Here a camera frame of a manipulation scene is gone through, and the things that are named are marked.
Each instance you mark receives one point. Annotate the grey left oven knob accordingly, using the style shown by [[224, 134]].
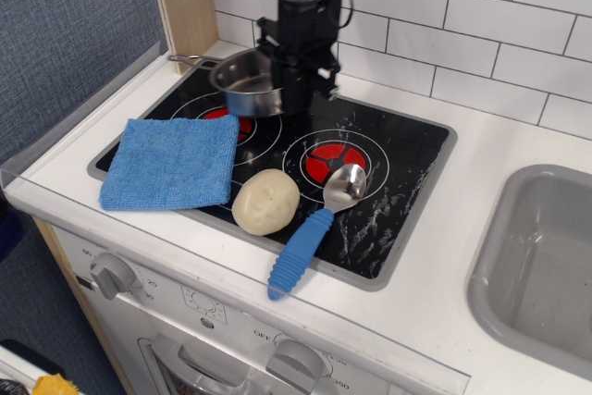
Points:
[[112, 275]]

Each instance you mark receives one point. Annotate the black glass stovetop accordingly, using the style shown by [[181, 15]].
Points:
[[401, 157]]

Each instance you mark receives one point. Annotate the yellow and black object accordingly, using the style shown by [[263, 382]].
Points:
[[44, 385]]

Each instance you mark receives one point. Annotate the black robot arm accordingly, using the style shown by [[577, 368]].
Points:
[[299, 44]]

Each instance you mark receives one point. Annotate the silver pot with wire handle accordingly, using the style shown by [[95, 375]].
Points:
[[245, 79]]

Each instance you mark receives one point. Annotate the cream plastic potato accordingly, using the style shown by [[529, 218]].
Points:
[[266, 203]]

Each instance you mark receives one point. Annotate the blue microfiber cloth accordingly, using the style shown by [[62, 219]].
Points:
[[174, 164]]

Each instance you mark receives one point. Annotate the oven door with handle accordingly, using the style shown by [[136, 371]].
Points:
[[201, 368]]

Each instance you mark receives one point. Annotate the grey plastic sink basin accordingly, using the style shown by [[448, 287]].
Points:
[[531, 286]]

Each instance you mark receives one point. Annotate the grey right oven knob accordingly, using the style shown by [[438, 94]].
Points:
[[297, 365]]

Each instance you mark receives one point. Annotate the grey oven knob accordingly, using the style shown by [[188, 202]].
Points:
[[297, 365], [112, 275]]

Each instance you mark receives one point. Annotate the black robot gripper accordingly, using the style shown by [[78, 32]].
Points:
[[299, 45]]

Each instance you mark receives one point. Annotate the light wooden post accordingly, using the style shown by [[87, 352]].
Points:
[[190, 25]]

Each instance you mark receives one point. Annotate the spoon with blue handle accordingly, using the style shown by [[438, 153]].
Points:
[[344, 189]]

